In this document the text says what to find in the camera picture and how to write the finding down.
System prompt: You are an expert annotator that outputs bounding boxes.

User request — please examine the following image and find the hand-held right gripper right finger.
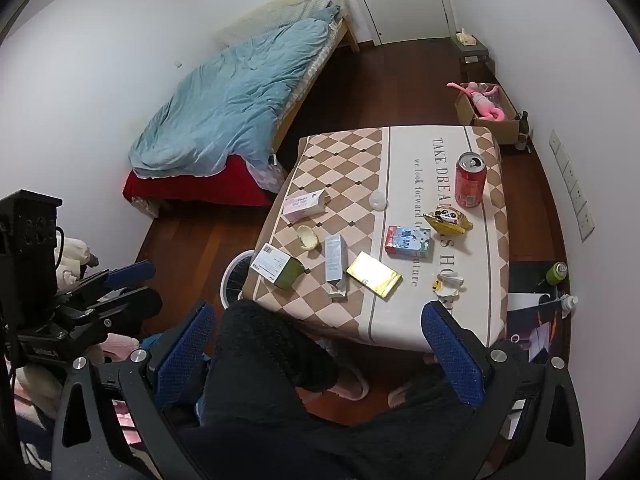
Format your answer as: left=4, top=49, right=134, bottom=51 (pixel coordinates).
left=421, top=301, right=586, bottom=480

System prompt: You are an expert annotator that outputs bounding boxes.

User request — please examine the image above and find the grey and white tube box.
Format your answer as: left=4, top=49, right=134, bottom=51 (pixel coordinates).
left=325, top=234, right=348, bottom=303

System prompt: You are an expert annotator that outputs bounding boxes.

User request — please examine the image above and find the red blanket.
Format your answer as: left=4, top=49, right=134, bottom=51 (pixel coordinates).
left=122, top=152, right=273, bottom=208

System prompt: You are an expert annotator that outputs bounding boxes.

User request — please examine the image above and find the white plush toy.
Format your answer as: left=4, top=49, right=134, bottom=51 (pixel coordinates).
left=54, top=237, right=101, bottom=291

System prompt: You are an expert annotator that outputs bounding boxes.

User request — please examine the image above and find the white floral sheet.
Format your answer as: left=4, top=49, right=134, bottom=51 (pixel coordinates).
left=247, top=157, right=286, bottom=193

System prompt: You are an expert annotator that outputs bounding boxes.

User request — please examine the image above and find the table with checkered cloth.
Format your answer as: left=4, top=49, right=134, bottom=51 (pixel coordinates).
left=240, top=125, right=511, bottom=353

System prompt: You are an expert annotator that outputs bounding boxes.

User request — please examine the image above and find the blue duvet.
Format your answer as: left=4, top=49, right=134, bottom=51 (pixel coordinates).
left=127, top=2, right=343, bottom=178

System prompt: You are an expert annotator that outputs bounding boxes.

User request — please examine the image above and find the pink cloth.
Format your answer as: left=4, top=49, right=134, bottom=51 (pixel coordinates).
left=102, top=332, right=141, bottom=361

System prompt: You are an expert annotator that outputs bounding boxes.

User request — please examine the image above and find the green box with white label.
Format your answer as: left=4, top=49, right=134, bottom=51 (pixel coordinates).
left=249, top=242, right=305, bottom=291

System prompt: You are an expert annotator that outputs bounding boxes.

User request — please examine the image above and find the gold box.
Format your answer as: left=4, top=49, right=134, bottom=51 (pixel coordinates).
left=346, top=251, right=403, bottom=301

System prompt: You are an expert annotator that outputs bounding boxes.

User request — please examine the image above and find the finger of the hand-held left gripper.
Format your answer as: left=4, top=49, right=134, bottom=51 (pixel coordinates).
left=65, top=285, right=163, bottom=341
left=57, top=260, right=156, bottom=306

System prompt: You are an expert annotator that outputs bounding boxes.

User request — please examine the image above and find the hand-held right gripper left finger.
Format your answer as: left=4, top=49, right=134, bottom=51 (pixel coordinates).
left=52, top=301, right=216, bottom=480

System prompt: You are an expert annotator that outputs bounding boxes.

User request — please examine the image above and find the red packet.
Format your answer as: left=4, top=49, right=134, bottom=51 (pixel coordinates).
left=454, top=151, right=488, bottom=208

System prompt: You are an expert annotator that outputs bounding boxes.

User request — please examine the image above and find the yellow panda snack packet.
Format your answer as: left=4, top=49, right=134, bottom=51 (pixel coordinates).
left=422, top=205, right=473, bottom=235

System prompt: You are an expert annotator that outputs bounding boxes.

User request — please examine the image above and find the white mattress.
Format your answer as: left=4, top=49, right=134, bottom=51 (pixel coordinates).
left=215, top=0, right=346, bottom=51

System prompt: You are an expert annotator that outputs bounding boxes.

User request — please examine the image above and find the blue and red carton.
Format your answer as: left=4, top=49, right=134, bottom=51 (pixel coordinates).
left=384, top=225, right=432, bottom=259

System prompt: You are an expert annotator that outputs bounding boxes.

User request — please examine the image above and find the dark printed sheet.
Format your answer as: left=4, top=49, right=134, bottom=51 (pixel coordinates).
left=505, top=260, right=571, bottom=366

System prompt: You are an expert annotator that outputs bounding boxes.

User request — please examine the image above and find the pink plush toy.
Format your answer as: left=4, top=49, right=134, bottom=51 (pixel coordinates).
left=447, top=81, right=508, bottom=122

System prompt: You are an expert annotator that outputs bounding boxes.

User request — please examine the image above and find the pink and white box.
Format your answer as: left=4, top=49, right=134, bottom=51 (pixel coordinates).
left=282, top=190, right=328, bottom=222

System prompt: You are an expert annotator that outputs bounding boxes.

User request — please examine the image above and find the pale slipper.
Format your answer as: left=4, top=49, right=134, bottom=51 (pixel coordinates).
left=320, top=337, right=371, bottom=401
left=387, top=380, right=416, bottom=408

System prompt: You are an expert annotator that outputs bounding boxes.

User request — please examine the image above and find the cardboard box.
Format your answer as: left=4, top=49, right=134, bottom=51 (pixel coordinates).
left=454, top=81, right=523, bottom=146

